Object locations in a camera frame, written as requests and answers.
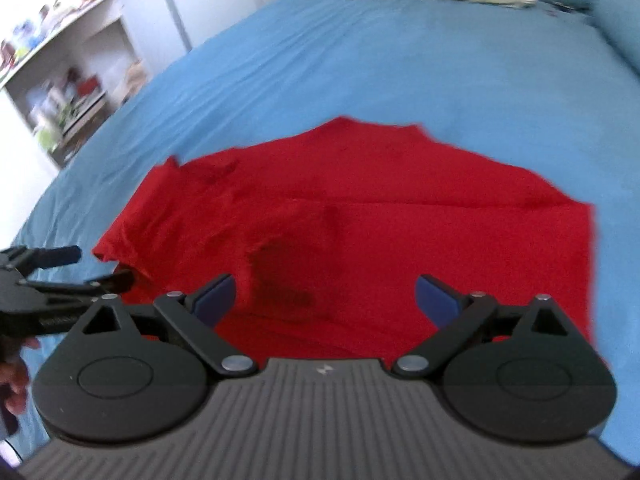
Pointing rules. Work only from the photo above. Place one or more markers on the person's left hand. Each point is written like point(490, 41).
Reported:
point(15, 385)

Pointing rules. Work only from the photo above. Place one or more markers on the red t-shirt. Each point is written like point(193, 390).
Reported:
point(350, 230)

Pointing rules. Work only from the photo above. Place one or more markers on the blue bed sheet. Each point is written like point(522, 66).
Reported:
point(320, 75)

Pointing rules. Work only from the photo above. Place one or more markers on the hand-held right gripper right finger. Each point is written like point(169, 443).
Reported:
point(436, 303)

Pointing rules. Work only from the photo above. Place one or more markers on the blue pillow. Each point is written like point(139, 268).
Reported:
point(617, 25)

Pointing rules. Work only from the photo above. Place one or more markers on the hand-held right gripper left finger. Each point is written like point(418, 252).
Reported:
point(218, 297)

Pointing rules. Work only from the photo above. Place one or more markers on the clutter on shelves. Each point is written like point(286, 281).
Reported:
point(55, 55)

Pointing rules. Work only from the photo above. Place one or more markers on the white shelving unit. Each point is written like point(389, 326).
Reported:
point(75, 60)

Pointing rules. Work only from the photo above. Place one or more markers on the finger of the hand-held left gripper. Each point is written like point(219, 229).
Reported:
point(95, 285)
point(61, 255)

